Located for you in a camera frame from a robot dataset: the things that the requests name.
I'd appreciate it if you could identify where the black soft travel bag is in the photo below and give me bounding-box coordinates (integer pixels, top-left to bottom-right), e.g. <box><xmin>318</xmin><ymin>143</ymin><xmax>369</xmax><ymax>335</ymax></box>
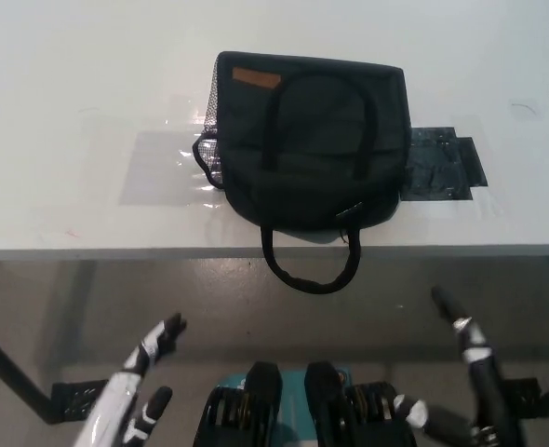
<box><xmin>191</xmin><ymin>49</ymin><xmax>413</xmax><ymax>295</ymax></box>

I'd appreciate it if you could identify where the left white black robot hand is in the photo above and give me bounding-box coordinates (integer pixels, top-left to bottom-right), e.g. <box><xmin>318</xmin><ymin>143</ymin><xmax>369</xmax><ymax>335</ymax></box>
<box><xmin>69</xmin><ymin>312</ymin><xmax>186</xmax><ymax>447</ymax></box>

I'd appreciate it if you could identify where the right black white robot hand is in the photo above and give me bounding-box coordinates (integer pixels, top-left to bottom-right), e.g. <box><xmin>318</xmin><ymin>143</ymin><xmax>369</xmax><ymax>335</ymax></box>
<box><xmin>394</xmin><ymin>286</ymin><xmax>522</xmax><ymax>447</ymax></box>

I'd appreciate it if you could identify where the glossy black plastic patch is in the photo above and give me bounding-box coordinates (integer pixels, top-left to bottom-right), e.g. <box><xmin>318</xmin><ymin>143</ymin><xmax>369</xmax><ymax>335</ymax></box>
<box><xmin>400</xmin><ymin>125</ymin><xmax>472</xmax><ymax>204</ymax></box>

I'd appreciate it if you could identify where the black teal robot torso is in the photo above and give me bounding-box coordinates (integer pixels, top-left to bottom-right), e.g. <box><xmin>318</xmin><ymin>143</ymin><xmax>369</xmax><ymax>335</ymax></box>
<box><xmin>202</xmin><ymin>360</ymin><xmax>424</xmax><ymax>447</ymax></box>

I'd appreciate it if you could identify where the black table foot plate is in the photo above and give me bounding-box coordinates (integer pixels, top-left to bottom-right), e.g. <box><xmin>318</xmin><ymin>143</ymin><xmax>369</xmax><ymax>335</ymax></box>
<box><xmin>509</xmin><ymin>377</ymin><xmax>543</xmax><ymax>407</ymax></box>
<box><xmin>49</xmin><ymin>379</ymin><xmax>111</xmax><ymax>424</ymax></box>

